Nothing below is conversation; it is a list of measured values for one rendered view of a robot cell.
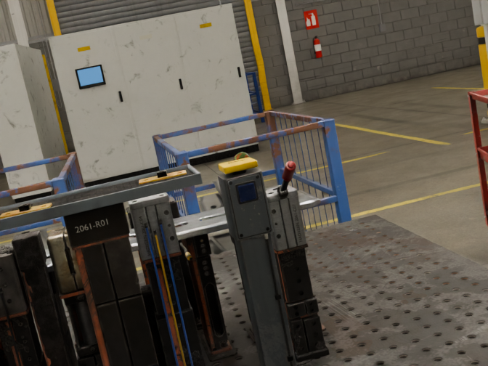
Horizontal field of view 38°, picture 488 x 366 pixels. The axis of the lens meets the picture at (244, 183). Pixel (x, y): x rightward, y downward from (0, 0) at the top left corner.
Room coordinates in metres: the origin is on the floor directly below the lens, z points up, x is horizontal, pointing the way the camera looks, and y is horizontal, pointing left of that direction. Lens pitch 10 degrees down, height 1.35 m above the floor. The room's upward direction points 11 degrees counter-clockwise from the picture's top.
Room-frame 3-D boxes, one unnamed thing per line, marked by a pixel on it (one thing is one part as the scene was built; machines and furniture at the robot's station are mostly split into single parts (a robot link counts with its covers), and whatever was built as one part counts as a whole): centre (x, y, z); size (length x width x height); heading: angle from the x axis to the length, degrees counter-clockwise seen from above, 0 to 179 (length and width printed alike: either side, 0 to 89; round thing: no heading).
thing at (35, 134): (10.21, 2.85, 1.22); 2.40 x 0.54 x 2.45; 7
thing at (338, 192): (3.96, 0.01, 0.47); 1.20 x 0.80 x 0.95; 11
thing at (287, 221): (1.42, -0.06, 0.88); 0.11 x 0.10 x 0.36; 11
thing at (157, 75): (9.61, 0.92, 1.22); 2.40 x 0.54 x 2.45; 100
